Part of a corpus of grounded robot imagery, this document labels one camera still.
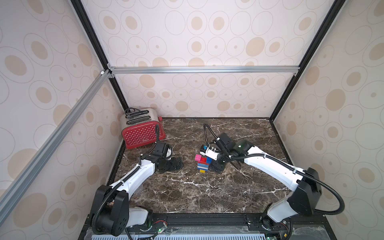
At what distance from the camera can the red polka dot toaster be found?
0.94 meters

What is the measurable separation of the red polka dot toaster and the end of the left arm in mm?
285

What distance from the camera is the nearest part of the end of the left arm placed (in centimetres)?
62
